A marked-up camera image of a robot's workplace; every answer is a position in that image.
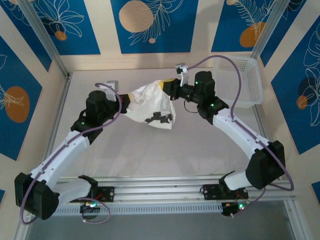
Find white t-shirt with black print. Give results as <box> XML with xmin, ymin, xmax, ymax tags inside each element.
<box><xmin>126</xmin><ymin>79</ymin><xmax>177</xmax><ymax>131</ymax></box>

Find white perforated plastic basket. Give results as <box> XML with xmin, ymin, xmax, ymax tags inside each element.
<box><xmin>212</xmin><ymin>56</ymin><xmax>265</xmax><ymax>109</ymax></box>

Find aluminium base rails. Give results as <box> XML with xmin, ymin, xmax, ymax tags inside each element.
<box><xmin>41</xmin><ymin>174</ymin><xmax>297</xmax><ymax>204</ymax></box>

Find black left controller board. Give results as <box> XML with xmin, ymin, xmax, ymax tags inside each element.
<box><xmin>79</xmin><ymin>201</ymin><xmax>101</xmax><ymax>215</ymax></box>

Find black controller board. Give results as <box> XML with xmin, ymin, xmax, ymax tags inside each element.
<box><xmin>220</xmin><ymin>201</ymin><xmax>245</xmax><ymax>217</ymax></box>
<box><xmin>79</xmin><ymin>201</ymin><xmax>101</xmax><ymax>215</ymax></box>

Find black right controller board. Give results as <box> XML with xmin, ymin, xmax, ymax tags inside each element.
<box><xmin>220</xmin><ymin>201</ymin><xmax>245</xmax><ymax>217</ymax></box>

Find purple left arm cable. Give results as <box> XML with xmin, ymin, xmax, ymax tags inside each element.
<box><xmin>20</xmin><ymin>83</ymin><xmax>123</xmax><ymax>224</ymax></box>

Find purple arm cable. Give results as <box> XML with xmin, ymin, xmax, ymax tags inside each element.
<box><xmin>20</xmin><ymin>83</ymin><xmax>123</xmax><ymax>224</ymax></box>
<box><xmin>186</xmin><ymin>54</ymin><xmax>295</xmax><ymax>216</ymax></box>

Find thin black cable loop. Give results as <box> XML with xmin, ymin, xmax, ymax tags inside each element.
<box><xmin>183</xmin><ymin>99</ymin><xmax>199</xmax><ymax>114</ymax></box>

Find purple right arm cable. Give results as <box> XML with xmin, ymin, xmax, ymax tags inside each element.
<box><xmin>186</xmin><ymin>54</ymin><xmax>295</xmax><ymax>216</ymax></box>

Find aluminium side rail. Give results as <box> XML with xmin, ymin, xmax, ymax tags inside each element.
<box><xmin>13</xmin><ymin>72</ymin><xmax>73</xmax><ymax>240</ymax></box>
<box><xmin>251</xmin><ymin>106</ymin><xmax>302</xmax><ymax>240</ymax></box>

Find aluminium frame post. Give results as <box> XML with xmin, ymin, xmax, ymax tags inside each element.
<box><xmin>18</xmin><ymin>0</ymin><xmax>72</xmax><ymax>78</ymax></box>
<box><xmin>250</xmin><ymin>0</ymin><xmax>292</xmax><ymax>60</ymax></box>

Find grey slotted cable duct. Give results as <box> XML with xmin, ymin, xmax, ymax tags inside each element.
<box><xmin>53</xmin><ymin>202</ymin><xmax>223</xmax><ymax>216</ymax></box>

